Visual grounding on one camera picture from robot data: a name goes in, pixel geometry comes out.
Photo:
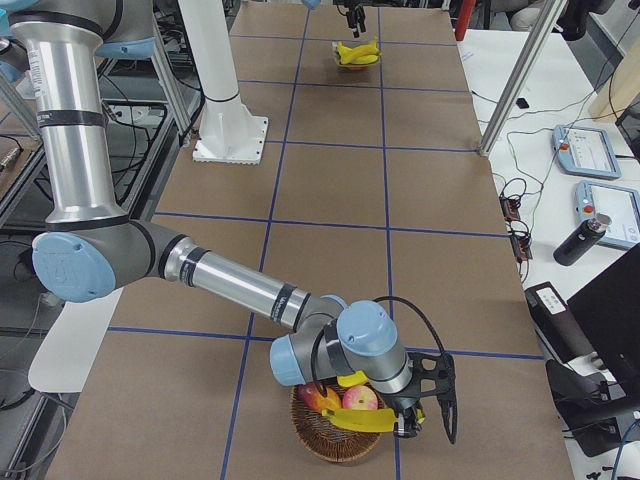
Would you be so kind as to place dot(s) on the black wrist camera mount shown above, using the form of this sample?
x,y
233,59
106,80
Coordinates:
x,y
434,376

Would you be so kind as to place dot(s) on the grey square plate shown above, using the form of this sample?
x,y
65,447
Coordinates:
x,y
349,67

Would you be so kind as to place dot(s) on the brown wicker basket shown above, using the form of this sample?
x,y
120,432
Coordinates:
x,y
323,439

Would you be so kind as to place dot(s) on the dark red mango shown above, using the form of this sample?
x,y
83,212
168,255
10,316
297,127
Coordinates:
x,y
315,401

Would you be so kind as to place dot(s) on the small electronics board far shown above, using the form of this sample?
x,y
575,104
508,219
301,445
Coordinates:
x,y
510,208

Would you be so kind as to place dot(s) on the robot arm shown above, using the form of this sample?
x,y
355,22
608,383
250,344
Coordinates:
x,y
92,247

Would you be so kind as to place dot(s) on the black monitor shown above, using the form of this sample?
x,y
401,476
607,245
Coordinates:
x,y
607,311

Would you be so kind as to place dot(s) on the teach pendant near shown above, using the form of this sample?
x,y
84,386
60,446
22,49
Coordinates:
x,y
619,203

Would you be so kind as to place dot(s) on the small electronics board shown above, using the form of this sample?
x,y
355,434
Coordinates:
x,y
521,247
510,208

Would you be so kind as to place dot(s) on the teach pendant far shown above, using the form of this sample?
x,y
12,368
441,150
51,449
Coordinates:
x,y
588,152

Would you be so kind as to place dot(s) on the teach pendant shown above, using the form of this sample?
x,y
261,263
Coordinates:
x,y
588,152
619,203

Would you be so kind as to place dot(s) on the aluminium frame post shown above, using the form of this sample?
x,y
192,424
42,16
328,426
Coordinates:
x,y
529,54

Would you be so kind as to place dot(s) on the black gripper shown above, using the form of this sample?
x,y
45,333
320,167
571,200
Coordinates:
x,y
404,404
353,13

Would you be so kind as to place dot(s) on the pink apple right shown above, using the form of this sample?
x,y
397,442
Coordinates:
x,y
360,397

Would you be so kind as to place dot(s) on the white camera pole base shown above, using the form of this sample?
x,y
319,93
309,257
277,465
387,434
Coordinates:
x,y
228,132

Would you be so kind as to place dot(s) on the black bottle silver cap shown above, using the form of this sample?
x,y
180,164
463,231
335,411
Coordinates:
x,y
583,238

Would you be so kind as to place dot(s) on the small electronics board near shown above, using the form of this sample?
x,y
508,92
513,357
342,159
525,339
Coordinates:
x,y
521,247

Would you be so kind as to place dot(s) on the black box white label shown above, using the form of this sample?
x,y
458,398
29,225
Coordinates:
x,y
556,323

